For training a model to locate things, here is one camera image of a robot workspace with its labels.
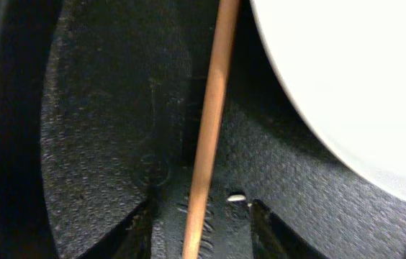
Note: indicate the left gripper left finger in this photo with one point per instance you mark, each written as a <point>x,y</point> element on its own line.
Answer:
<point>130,239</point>

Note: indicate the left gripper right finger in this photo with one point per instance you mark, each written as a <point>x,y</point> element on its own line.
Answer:
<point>273,238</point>

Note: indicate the round black serving tray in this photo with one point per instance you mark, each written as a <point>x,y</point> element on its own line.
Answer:
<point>100,107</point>

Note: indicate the grey round plate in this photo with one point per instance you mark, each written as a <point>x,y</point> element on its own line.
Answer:
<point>343,66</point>

